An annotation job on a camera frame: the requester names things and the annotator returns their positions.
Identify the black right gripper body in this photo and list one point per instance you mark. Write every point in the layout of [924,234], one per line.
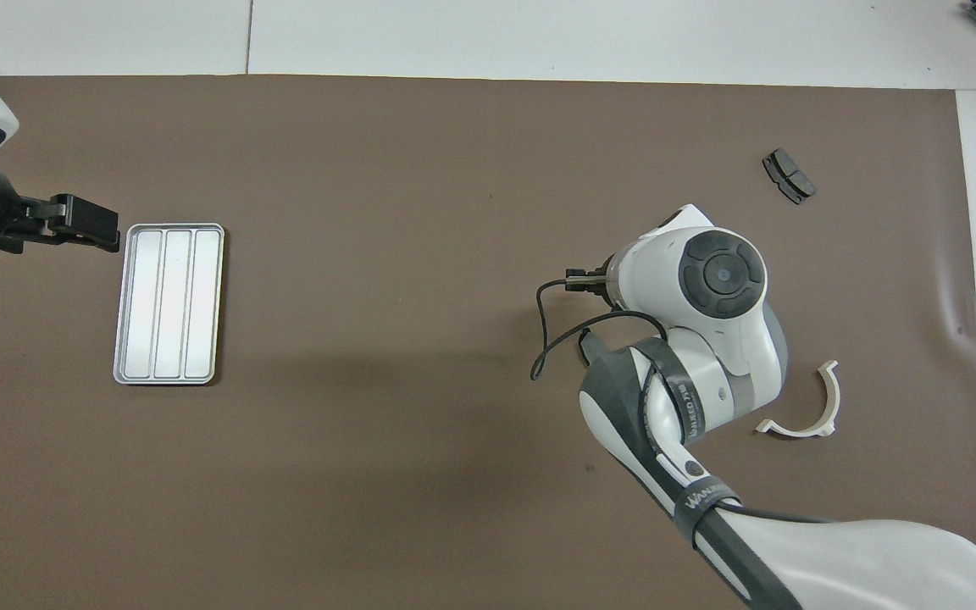
[600,292]

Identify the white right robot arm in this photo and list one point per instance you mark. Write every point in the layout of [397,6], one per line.
[708,373]

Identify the silver metal tray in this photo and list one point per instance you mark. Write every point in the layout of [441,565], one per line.
[168,305]

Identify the brown table mat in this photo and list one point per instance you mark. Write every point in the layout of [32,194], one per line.
[412,212]

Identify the white curved plastic bracket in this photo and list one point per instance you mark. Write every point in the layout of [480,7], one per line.
[833,402]

